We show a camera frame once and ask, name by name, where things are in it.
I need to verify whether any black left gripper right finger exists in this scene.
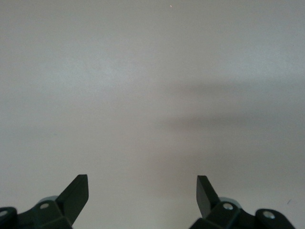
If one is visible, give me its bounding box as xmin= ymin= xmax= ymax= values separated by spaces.
xmin=189 ymin=175 xmax=257 ymax=229

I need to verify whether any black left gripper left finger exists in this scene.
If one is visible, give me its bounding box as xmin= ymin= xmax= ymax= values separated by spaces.
xmin=16 ymin=174 xmax=90 ymax=229

